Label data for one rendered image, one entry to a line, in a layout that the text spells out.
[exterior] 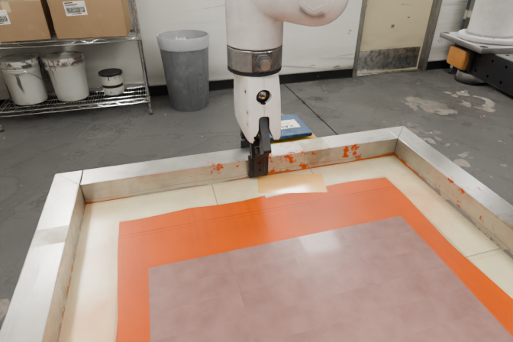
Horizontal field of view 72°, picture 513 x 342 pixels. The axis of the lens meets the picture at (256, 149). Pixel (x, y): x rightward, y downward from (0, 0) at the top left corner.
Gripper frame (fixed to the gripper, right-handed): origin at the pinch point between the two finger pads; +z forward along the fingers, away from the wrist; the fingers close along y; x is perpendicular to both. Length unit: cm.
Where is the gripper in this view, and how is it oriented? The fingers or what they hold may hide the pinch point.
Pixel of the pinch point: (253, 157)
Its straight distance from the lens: 56.6
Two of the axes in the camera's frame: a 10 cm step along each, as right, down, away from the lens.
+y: -2.7, -5.1, 8.2
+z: -0.1, 8.5, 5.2
